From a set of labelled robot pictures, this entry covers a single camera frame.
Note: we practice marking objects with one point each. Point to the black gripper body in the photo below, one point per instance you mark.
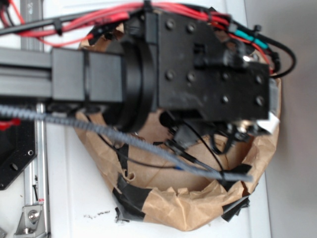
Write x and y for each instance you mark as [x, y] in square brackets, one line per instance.
[203, 74]

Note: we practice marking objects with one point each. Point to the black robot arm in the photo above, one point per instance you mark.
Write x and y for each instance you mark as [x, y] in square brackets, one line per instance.
[117, 81]

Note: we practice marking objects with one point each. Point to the black hexagonal base plate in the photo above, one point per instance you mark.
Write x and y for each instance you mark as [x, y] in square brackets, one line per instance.
[17, 150]

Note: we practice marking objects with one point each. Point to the aluminium extrusion rail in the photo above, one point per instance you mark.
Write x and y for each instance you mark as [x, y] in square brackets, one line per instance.
[36, 188]

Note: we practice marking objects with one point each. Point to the metal corner bracket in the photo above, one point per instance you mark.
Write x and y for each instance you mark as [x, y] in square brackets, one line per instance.
[30, 225]

